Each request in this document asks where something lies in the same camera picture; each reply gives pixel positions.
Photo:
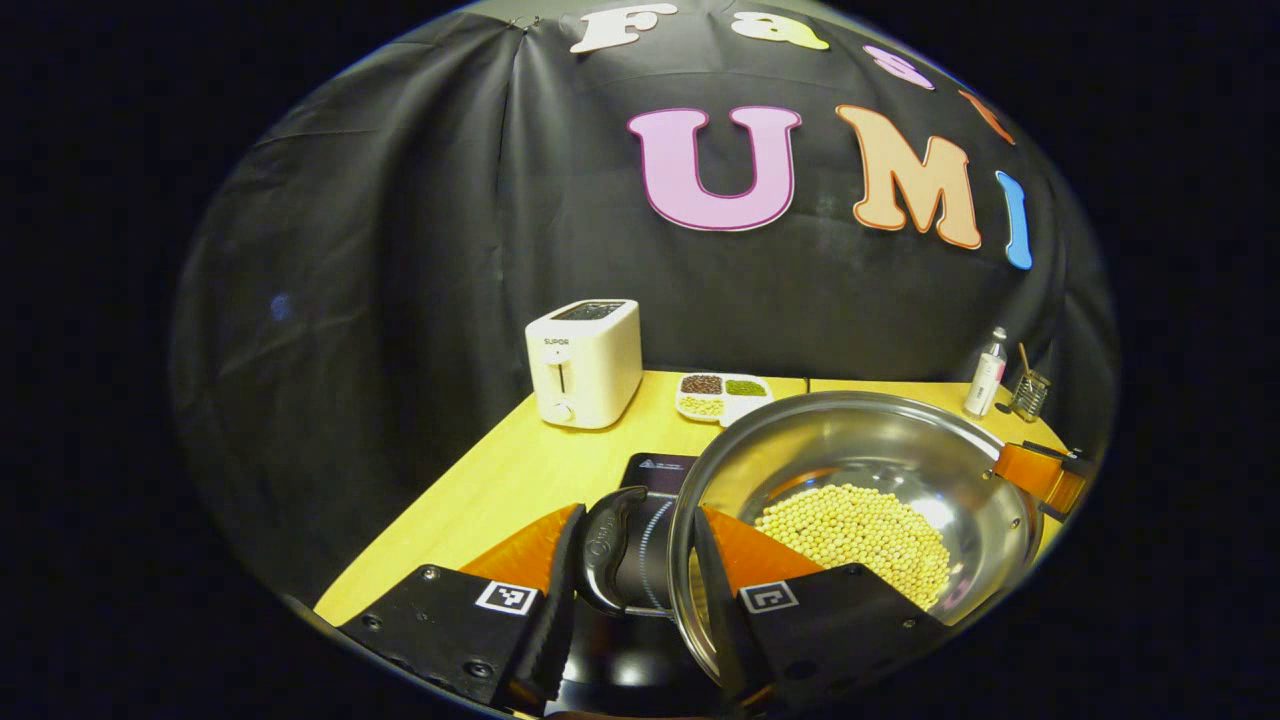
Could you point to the white toaster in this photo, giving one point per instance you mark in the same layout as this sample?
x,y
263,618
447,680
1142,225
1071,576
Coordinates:
x,y
590,370

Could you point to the black backdrop cloth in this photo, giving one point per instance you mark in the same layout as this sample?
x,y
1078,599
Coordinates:
x,y
400,250

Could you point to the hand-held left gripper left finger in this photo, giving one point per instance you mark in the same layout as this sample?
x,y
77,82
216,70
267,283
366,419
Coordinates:
x,y
555,620

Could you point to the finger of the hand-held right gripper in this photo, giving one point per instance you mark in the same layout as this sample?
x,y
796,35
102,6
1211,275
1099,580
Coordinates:
x,y
1045,478

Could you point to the clear bottle with pink label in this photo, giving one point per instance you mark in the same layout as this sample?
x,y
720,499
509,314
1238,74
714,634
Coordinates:
x,y
985,380

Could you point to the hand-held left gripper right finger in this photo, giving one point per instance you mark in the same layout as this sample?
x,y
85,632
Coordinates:
x,y
718,620

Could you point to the stainless steel pot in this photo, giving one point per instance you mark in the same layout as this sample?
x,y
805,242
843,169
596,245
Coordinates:
x,y
850,440

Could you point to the white divided dish with beans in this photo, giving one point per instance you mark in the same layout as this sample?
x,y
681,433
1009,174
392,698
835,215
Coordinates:
x,y
722,400

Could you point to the pile of yellow soybeans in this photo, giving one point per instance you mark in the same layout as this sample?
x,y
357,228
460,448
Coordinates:
x,y
860,530

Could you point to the wooden stick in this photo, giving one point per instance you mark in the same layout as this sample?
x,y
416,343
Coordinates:
x,y
1024,358

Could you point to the metal mesh utensil holder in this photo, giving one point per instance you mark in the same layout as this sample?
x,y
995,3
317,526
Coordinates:
x,y
1030,398

